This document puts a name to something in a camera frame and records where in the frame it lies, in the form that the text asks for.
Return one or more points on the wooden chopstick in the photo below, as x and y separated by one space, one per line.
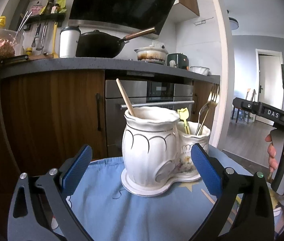
125 97
215 203

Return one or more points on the stainless steel built-in oven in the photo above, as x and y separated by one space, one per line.
149 98

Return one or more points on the ceiling lamp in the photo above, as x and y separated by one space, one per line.
234 24

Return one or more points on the white stained casserole pot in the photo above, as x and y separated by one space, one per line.
152 54

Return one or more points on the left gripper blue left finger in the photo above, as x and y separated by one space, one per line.
39 210

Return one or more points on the silver fork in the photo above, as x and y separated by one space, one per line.
201 118

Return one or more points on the yellow tulip plastic pick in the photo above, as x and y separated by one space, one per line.
184 115

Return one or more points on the black wall spice shelf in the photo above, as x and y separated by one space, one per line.
59 18

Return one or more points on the grey kitchen countertop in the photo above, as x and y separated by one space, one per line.
66 64

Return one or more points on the white travel tumbler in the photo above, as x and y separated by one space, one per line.
69 37

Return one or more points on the dark green kitchen appliance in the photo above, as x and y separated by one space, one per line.
178 60

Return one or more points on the black range hood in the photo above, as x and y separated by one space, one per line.
125 15

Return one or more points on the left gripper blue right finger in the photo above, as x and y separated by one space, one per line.
254 219

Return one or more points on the gold fork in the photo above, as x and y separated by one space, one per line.
214 96

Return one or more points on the black wok with wooden handle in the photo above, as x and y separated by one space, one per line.
98 44

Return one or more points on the blue cartoon cloth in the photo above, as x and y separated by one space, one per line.
108 211

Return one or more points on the white ceramic double utensil holder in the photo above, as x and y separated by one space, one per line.
157 154

